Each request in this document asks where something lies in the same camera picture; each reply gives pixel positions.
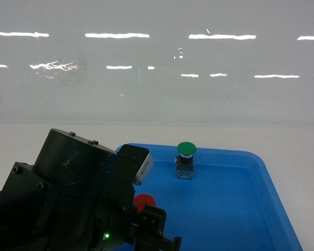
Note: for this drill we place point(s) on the green mushroom push button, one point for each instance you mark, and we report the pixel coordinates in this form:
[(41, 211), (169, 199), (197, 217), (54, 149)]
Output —
[(185, 160)]

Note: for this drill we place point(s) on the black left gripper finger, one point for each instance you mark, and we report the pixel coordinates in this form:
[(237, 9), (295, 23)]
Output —
[(147, 231)]

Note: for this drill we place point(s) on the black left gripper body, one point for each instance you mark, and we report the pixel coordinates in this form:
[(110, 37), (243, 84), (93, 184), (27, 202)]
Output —
[(115, 209)]

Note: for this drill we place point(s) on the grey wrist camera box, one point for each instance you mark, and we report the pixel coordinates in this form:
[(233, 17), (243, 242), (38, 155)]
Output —
[(143, 170)]

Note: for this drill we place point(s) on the blue plastic tray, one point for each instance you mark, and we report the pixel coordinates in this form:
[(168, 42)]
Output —
[(230, 203)]

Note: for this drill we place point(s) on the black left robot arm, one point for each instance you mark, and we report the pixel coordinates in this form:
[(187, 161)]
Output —
[(79, 195)]

